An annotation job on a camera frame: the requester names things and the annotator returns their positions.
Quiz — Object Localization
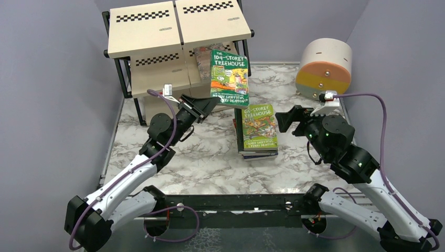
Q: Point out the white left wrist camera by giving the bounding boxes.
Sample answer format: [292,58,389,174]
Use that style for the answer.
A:
[162,83,173,97]

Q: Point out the dark bottom book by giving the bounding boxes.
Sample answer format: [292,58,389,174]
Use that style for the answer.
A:
[232,108,278,161]

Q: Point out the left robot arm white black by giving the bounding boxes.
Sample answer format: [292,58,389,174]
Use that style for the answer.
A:
[64,90,220,251]

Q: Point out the floral cover book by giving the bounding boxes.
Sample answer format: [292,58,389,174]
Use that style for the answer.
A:
[193,43,225,83]

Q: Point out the round drawer box orange yellow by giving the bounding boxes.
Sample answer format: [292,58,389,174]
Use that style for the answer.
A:
[295,38,353,100]

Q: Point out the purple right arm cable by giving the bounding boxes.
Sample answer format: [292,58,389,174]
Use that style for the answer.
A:
[302,92,440,251]

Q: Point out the beige black three-tier shelf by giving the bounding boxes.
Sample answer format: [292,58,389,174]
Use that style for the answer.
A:
[102,1,255,125]

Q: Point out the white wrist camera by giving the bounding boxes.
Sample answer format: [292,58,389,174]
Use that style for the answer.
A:
[310,90,341,117]
[162,83,173,97]

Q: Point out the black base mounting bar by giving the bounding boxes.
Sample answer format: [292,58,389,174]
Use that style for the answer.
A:
[142,194,327,234]

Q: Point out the green 104-storey treehouse book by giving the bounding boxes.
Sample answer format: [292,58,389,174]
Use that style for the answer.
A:
[210,49,250,109]

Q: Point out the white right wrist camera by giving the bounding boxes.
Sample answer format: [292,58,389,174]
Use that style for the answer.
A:
[310,90,341,117]

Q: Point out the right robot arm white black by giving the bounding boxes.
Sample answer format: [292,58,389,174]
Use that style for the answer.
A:
[275,105,442,251]

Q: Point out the green 65-storey treehouse book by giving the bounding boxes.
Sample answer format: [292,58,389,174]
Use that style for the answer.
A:
[241,104,278,151]

